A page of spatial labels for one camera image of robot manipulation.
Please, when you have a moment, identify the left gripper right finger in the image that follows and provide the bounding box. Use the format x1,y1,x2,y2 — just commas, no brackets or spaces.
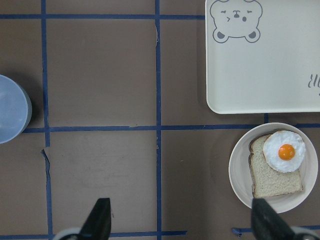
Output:
250,197,320,240

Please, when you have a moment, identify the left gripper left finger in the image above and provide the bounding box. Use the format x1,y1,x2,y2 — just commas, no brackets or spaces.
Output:
53,197,112,240

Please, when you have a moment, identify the cream round plate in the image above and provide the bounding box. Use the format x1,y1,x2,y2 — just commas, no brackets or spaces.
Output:
228,122,318,213

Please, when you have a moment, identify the bottom bread slice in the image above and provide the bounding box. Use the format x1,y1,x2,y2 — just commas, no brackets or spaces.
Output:
248,134,303,198

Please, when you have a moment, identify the fried egg toy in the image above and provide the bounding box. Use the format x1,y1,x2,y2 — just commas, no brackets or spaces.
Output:
262,130,306,173

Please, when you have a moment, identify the blue bowl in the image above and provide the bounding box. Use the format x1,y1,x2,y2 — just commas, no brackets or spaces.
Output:
0,75,33,144

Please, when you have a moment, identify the cream bear tray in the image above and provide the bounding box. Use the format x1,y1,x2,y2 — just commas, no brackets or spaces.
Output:
205,0,320,114

